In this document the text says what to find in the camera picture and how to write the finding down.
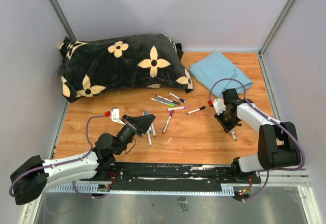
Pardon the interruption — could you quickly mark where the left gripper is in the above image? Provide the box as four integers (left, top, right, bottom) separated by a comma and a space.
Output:
114, 115, 156, 156

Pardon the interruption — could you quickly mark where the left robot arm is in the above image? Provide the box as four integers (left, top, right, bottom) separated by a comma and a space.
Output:
9, 114, 156, 205

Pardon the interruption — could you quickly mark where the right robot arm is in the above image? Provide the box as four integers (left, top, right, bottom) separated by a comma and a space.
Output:
211, 89, 303, 183

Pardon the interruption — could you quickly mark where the purple cap marker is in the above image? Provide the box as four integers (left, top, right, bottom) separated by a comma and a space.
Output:
162, 110, 174, 134

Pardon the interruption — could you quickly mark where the black cap marker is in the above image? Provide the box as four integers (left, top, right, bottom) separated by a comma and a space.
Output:
187, 106, 206, 115

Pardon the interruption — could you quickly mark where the navy cap marker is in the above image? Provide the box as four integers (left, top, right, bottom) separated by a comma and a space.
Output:
156, 95, 180, 105

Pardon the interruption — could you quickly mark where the light blue folded cloth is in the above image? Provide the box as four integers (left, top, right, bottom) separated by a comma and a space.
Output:
189, 52, 253, 97

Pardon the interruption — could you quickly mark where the black floral pillow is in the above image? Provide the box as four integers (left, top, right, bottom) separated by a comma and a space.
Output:
58, 34, 194, 103

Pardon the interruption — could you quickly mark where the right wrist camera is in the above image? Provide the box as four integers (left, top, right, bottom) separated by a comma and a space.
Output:
212, 98, 226, 116

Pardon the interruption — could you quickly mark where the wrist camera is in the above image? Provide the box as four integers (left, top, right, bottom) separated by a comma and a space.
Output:
110, 107, 124, 125
212, 98, 226, 116

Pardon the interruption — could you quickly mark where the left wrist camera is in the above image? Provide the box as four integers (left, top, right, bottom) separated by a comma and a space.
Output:
110, 107, 124, 125

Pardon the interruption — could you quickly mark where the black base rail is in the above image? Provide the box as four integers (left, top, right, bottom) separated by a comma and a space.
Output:
89, 162, 261, 192

